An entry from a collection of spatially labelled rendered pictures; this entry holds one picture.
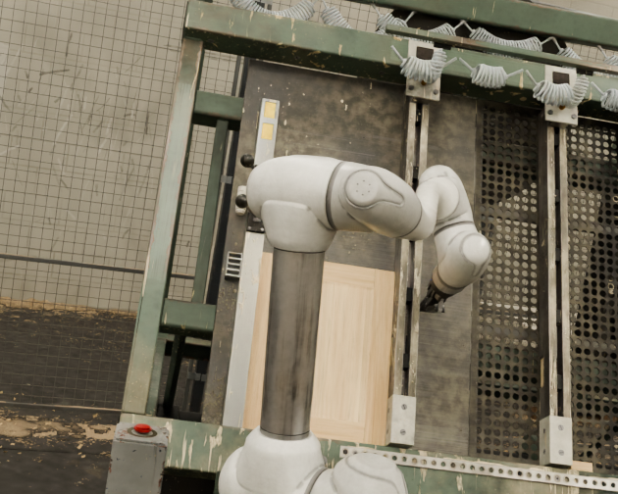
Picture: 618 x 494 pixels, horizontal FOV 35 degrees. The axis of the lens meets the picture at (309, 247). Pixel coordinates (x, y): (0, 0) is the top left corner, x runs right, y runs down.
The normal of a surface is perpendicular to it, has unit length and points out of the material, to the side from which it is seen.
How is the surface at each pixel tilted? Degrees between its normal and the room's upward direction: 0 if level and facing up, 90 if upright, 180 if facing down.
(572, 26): 90
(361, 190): 75
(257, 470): 90
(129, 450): 90
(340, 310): 59
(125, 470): 90
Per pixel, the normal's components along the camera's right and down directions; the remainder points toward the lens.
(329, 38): 0.18, -0.37
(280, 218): -0.49, 0.19
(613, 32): 0.11, 0.15
